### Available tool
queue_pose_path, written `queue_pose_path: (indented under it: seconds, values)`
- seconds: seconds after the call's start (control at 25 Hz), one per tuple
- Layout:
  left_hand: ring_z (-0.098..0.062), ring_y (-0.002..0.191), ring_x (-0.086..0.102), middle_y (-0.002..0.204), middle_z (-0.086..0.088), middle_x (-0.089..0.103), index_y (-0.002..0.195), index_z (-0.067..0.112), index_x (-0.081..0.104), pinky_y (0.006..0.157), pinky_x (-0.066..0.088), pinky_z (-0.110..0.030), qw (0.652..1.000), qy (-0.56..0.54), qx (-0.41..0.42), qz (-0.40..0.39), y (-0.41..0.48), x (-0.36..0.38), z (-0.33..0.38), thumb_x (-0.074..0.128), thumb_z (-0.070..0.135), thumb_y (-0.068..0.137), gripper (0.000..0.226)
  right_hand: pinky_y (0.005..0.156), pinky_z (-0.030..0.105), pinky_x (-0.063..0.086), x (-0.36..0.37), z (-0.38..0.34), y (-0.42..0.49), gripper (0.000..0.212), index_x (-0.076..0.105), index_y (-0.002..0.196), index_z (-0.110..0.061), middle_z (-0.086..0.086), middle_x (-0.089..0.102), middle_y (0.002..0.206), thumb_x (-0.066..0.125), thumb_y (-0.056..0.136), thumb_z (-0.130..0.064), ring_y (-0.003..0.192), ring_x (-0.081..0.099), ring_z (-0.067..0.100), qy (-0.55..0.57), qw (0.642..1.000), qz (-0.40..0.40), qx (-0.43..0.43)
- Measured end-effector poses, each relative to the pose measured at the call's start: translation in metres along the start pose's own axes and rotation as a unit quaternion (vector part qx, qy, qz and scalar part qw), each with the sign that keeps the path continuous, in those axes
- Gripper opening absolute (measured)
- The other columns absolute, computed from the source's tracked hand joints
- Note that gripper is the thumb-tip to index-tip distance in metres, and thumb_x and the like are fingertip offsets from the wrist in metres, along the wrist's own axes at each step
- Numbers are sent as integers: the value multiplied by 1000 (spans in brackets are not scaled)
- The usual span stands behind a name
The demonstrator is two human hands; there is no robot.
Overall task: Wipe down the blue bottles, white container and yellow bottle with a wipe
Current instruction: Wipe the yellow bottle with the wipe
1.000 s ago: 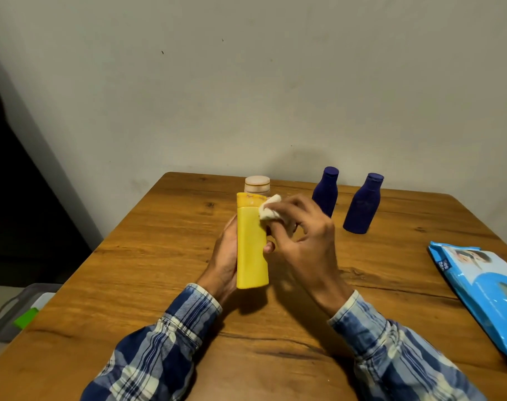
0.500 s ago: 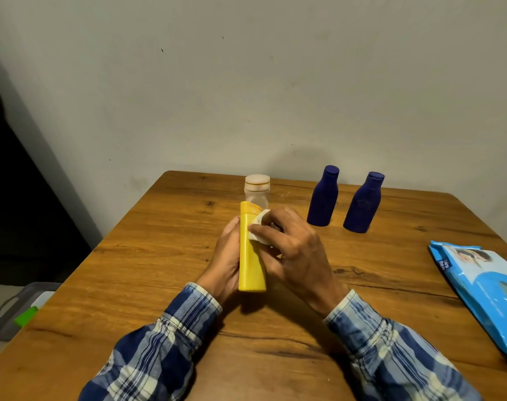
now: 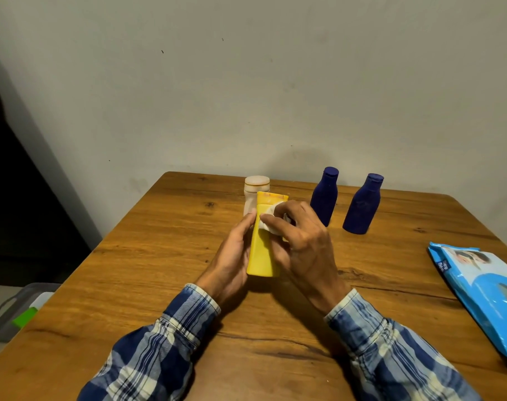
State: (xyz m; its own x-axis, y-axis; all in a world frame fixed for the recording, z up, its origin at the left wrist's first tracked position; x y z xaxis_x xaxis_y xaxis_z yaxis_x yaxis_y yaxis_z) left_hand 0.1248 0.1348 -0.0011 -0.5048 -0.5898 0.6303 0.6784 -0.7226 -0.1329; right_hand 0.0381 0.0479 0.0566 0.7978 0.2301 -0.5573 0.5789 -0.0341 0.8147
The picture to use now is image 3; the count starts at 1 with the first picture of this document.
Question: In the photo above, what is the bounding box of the yellow bottle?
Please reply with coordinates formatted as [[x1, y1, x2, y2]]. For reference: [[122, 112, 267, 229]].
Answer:
[[246, 191, 290, 278]]

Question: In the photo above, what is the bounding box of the person's left forearm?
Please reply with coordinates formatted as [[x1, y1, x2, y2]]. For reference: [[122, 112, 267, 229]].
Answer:
[[77, 283, 222, 401]]

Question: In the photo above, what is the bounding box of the white bottle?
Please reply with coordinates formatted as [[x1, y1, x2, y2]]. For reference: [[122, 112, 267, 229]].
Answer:
[[243, 175, 271, 217]]

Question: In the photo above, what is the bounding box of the wooden table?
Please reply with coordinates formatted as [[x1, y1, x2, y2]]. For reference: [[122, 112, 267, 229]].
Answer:
[[0, 171, 507, 401]]

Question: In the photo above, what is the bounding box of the person's right forearm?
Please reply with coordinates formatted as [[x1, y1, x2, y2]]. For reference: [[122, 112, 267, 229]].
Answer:
[[325, 288, 484, 401]]

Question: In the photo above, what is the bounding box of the person's left hand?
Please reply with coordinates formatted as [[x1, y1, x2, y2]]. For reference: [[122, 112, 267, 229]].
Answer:
[[194, 209, 257, 307]]

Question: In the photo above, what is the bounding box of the blue wet wipes pack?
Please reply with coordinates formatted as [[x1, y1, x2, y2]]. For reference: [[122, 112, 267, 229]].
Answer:
[[427, 242, 507, 369]]

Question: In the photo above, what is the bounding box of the person's right hand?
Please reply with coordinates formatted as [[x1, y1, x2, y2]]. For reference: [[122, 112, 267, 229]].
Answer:
[[259, 200, 353, 316]]

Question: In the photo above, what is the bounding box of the dark blue bottle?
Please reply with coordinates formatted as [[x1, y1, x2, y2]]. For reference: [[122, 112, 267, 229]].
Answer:
[[342, 173, 385, 236], [310, 166, 340, 228]]

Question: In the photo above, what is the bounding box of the white wet wipe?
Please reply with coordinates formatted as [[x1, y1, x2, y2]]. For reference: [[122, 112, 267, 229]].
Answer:
[[258, 201, 294, 237]]

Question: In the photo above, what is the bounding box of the grey plastic box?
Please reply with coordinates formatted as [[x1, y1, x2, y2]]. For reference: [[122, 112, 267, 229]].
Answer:
[[0, 282, 62, 343]]

